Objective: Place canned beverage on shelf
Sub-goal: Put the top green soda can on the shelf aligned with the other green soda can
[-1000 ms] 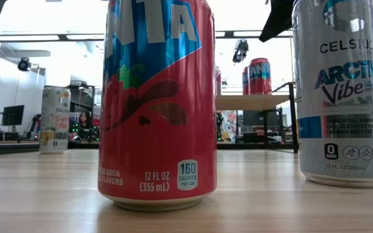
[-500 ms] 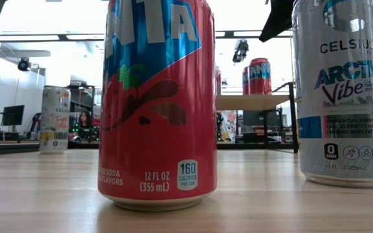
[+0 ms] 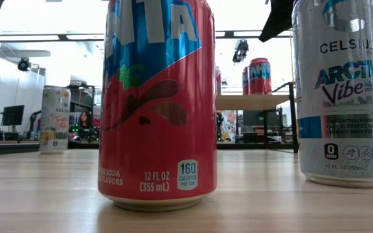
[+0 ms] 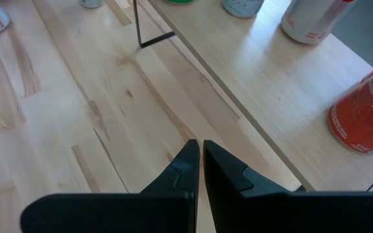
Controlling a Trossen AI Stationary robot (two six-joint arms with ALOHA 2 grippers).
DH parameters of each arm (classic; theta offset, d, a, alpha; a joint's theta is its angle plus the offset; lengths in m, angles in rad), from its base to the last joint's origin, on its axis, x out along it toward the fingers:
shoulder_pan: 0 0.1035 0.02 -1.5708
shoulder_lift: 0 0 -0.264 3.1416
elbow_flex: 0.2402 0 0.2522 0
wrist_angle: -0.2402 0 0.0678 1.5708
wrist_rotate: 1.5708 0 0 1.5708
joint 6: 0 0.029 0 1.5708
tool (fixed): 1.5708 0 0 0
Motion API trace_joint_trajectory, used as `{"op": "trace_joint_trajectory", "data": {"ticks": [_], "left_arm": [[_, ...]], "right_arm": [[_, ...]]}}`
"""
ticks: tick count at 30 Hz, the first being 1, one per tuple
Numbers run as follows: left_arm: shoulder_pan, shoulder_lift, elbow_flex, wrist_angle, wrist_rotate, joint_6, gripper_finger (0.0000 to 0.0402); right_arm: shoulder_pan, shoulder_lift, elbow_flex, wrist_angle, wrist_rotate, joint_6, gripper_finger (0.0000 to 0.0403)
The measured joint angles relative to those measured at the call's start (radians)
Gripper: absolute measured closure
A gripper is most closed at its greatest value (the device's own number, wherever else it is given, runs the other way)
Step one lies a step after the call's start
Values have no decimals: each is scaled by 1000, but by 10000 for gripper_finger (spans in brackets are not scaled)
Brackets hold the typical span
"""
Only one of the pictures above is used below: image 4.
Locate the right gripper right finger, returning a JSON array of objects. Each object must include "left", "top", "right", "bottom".
[{"left": 203, "top": 140, "right": 373, "bottom": 233}]

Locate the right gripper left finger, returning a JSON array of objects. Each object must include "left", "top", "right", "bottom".
[{"left": 20, "top": 139, "right": 200, "bottom": 233}]

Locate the red Fanta can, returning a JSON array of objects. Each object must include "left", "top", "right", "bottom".
[{"left": 328, "top": 58, "right": 373, "bottom": 155}]

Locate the silver Diet Coke can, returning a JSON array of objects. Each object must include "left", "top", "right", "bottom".
[{"left": 280, "top": 0, "right": 359, "bottom": 45}]

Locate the slim Celsius can black lid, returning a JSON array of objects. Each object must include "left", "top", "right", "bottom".
[{"left": 221, "top": 0, "right": 266, "bottom": 19}]

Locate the wooden shelf black metal frame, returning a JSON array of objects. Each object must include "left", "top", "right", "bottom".
[{"left": 132, "top": 0, "right": 373, "bottom": 192}]

